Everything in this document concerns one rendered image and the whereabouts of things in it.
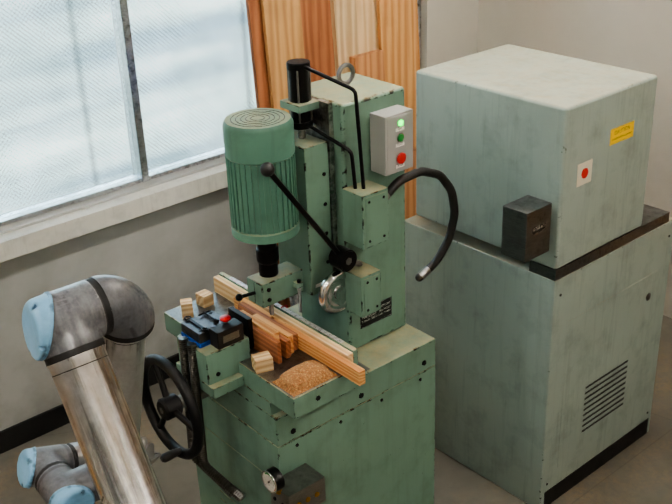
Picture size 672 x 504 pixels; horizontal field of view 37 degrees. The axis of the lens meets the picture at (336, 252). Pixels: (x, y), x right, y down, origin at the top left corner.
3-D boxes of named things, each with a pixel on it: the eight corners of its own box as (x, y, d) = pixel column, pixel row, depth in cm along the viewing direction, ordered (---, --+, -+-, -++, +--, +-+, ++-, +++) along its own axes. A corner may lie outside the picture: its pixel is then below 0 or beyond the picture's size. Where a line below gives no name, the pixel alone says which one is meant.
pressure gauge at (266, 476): (262, 492, 255) (260, 466, 251) (274, 485, 257) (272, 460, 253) (277, 504, 250) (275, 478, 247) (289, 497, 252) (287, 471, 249)
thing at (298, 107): (281, 126, 255) (277, 61, 248) (305, 119, 260) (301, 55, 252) (300, 133, 250) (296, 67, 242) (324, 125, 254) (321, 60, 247)
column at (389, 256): (300, 323, 293) (286, 87, 262) (356, 298, 306) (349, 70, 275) (350, 352, 278) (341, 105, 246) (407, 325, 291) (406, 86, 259)
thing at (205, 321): (181, 335, 258) (178, 317, 256) (216, 321, 264) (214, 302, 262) (209, 355, 249) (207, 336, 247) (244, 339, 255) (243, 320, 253)
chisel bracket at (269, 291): (248, 304, 267) (245, 276, 263) (289, 287, 275) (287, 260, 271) (264, 314, 262) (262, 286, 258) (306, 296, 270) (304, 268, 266)
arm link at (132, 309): (139, 247, 199) (128, 453, 243) (81, 266, 192) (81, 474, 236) (168, 282, 193) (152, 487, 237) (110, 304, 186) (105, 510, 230)
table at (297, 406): (136, 341, 280) (133, 323, 277) (225, 305, 297) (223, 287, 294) (264, 436, 238) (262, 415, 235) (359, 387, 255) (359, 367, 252)
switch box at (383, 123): (370, 171, 260) (369, 112, 253) (397, 161, 266) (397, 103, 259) (386, 177, 256) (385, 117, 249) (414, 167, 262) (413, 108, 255)
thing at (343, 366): (234, 309, 282) (233, 297, 280) (240, 307, 283) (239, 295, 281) (359, 386, 245) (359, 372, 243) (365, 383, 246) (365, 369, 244)
